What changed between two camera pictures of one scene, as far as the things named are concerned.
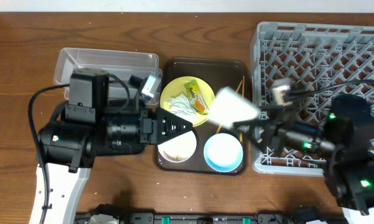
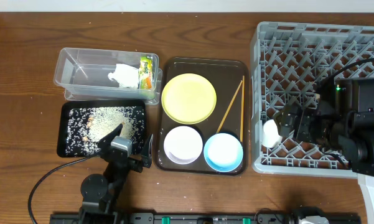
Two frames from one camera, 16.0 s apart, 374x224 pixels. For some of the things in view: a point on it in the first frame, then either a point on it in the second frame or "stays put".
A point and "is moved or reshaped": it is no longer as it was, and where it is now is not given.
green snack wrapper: (196, 98) → (145, 72)
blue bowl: (223, 152) stays put
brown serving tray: (219, 73) stays put
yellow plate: (176, 87) stays put
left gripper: (147, 126) → (124, 159)
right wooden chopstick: (241, 136) stays put
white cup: (229, 107) is moved or reshaped
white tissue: (180, 105) → (126, 76)
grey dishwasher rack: (313, 56) stays put
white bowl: (178, 149) is moved or reshaped
